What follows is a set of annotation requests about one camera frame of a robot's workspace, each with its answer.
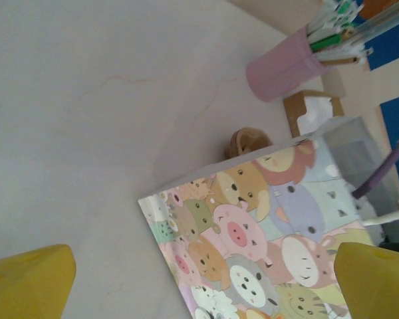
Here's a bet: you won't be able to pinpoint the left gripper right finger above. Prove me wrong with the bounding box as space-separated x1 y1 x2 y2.
334 241 399 319

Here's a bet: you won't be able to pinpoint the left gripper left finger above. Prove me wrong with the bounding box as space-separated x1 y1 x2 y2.
0 244 76 319

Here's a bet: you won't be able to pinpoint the white paper gift bag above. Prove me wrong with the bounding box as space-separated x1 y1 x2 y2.
138 115 399 319

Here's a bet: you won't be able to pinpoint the white napkin stack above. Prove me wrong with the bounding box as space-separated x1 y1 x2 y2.
297 96 333 136

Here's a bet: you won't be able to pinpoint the brown pulp cup carrier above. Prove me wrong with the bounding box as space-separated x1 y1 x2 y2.
224 128 274 160

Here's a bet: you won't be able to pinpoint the brown cardboard napkin tray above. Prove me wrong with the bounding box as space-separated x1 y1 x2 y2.
282 89 345 137

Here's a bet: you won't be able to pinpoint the wooden stirrers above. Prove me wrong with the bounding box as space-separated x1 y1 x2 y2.
322 54 362 67

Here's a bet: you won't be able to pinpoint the white straw with green tip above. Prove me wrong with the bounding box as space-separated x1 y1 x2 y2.
319 41 375 62

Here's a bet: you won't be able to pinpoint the pink cylindrical holder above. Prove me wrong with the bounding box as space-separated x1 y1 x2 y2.
245 25 333 103

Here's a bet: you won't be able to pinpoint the white sachet with green print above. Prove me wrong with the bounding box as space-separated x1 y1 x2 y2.
321 0 357 23

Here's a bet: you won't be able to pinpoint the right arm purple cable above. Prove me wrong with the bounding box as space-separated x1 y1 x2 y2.
351 124 399 200

